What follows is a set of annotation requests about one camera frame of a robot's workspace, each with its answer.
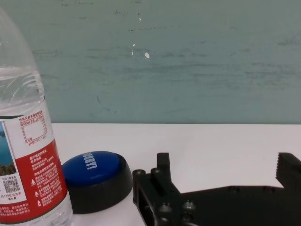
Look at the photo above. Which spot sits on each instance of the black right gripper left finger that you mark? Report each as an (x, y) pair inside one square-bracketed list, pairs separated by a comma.
[(160, 195)]

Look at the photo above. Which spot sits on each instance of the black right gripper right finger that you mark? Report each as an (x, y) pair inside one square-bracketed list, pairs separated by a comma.
[(290, 169)]

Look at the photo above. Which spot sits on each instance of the blue push button black base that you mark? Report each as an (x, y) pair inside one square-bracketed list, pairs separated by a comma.
[(98, 183)]

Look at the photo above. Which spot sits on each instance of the clear water bottle red cap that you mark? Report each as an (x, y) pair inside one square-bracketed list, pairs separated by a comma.
[(28, 141)]

